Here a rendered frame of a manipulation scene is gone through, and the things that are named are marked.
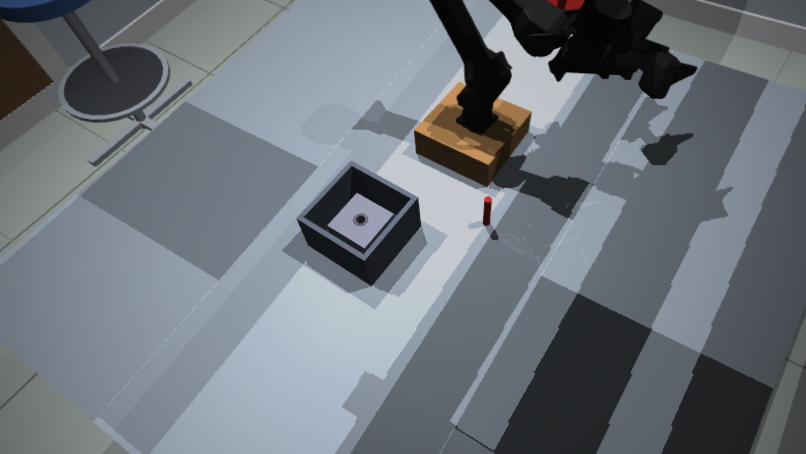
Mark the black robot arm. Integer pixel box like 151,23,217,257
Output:
429,0,663,135

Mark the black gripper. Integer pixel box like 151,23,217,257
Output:
595,38,698,99

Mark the red peg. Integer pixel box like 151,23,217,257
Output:
483,196,492,226

